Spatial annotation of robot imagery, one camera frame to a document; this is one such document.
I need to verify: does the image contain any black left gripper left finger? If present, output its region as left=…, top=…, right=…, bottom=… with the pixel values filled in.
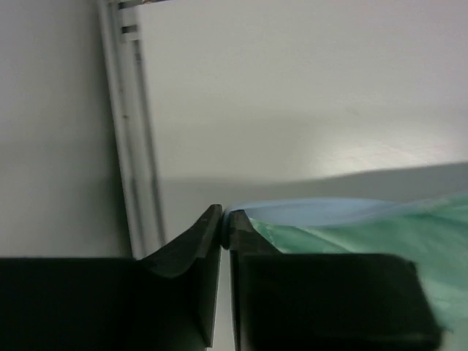
left=1, top=205, right=222, bottom=350

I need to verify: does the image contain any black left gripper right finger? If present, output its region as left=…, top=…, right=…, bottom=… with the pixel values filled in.
left=227, top=211, right=442, bottom=350

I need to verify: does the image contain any blue and green pillowcase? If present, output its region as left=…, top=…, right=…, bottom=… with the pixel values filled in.
left=225, top=195, right=467, bottom=331

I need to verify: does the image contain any aluminium table frame rail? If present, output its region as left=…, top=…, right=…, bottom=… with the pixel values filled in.
left=97, top=1, right=167, bottom=258

